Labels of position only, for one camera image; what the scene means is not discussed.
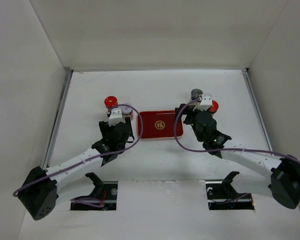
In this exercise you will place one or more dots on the grey-lid condiment jar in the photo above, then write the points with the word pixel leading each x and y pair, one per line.
pixel 127 111

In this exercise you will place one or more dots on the squat red-lid sauce jar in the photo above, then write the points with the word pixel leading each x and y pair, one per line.
pixel 214 107

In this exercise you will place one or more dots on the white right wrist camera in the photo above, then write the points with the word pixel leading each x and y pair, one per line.
pixel 204 102

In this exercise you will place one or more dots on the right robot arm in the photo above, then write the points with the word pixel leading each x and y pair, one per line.
pixel 280 172

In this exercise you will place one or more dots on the red lacquer tray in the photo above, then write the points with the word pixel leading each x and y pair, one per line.
pixel 159 125

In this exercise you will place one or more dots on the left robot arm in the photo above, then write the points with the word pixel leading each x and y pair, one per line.
pixel 41 189

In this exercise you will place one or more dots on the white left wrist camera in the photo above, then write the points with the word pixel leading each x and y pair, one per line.
pixel 115 117

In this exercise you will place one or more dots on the black-top salt grinder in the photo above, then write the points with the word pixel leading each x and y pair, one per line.
pixel 196 93

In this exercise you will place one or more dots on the tall red-lid sauce jar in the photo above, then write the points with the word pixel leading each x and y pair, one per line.
pixel 110 102

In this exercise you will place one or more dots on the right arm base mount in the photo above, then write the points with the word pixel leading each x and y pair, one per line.
pixel 221 196

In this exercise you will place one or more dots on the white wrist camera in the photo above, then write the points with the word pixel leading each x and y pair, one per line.
pixel 115 117
pixel 204 102

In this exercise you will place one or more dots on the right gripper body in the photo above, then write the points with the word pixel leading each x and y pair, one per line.
pixel 191 119

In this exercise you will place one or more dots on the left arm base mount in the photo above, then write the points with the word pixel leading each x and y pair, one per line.
pixel 103 196

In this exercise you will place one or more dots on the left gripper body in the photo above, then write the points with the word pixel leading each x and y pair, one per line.
pixel 106 129

